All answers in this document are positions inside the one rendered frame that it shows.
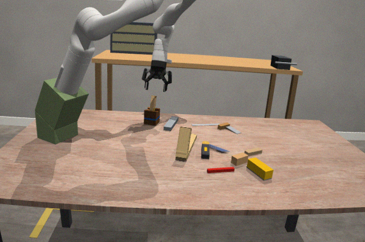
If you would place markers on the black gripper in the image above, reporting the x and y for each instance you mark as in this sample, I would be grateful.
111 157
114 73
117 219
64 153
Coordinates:
157 71

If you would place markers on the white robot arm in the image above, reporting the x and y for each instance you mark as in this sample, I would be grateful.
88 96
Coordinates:
94 26

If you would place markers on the red rectangular bar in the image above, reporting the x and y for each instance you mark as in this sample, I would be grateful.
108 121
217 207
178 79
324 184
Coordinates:
216 170

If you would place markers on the yellow rectangular block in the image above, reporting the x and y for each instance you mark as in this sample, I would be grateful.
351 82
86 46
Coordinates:
260 169

